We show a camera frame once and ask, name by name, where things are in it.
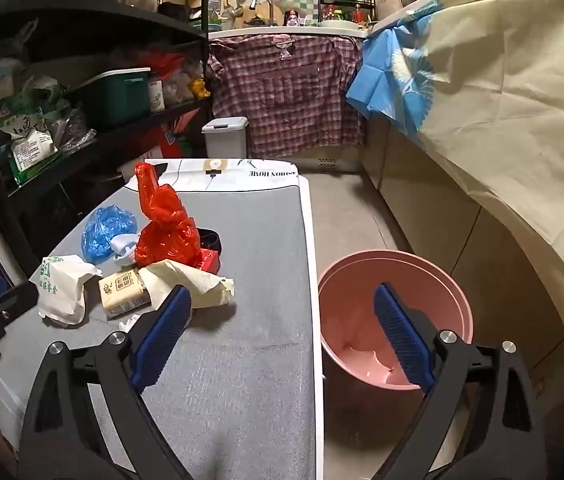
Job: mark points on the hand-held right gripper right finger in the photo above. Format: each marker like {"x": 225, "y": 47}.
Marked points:
{"x": 402, "y": 335}

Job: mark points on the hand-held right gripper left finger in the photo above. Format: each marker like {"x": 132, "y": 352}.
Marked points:
{"x": 161, "y": 335}

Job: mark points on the pink plastic bucket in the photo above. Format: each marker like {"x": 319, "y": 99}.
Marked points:
{"x": 352, "y": 300}

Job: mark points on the cream paper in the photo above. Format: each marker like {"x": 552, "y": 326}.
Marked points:
{"x": 201, "y": 282}

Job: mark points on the white paper bag green print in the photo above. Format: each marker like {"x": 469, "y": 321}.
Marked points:
{"x": 61, "y": 285}

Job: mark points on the small red packet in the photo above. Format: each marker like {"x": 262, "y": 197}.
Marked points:
{"x": 209, "y": 262}

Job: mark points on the white tissue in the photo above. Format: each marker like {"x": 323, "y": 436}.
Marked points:
{"x": 122, "y": 250}

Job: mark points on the red plastic bag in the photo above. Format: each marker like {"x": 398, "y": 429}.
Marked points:
{"x": 164, "y": 230}

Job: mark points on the black elastic band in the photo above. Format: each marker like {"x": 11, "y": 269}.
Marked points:
{"x": 210, "y": 236}

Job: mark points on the blue plastic bag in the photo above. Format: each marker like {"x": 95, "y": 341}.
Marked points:
{"x": 104, "y": 230}

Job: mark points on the grey table mat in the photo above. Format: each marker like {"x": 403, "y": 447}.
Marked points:
{"x": 252, "y": 270}

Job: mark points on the green and white food bag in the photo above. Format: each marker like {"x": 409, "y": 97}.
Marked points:
{"x": 26, "y": 145}

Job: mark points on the clear plastic bag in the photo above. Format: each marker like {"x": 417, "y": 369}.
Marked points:
{"x": 71, "y": 130}

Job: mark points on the white printed tablecloth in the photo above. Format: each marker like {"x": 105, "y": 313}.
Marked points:
{"x": 262, "y": 170}

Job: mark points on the red printed carton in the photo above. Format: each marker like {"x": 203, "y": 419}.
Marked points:
{"x": 174, "y": 140}

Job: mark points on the white lidded bin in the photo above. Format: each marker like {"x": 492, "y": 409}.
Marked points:
{"x": 224, "y": 137}

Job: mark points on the green storage box white lid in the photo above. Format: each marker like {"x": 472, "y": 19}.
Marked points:
{"x": 111, "y": 97}

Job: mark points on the white jar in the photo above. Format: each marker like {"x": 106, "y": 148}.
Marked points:
{"x": 156, "y": 95}

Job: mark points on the yellow toy figure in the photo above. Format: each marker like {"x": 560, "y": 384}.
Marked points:
{"x": 198, "y": 87}

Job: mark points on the cream and blue printed cloth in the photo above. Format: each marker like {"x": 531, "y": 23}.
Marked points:
{"x": 502, "y": 95}

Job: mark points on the red plaid shirt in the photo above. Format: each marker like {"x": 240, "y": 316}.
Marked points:
{"x": 287, "y": 95}

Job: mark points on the orange-red plastic bag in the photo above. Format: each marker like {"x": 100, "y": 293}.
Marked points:
{"x": 164, "y": 64}

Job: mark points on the black shelf rack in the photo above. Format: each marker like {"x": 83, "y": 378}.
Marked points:
{"x": 86, "y": 20}

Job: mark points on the black spice rack with bottles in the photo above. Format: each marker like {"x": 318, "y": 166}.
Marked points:
{"x": 344, "y": 7}

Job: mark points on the pink doll figure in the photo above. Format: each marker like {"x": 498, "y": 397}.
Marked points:
{"x": 292, "y": 17}

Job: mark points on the metal faucet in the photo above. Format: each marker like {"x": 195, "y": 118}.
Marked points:
{"x": 262, "y": 2}

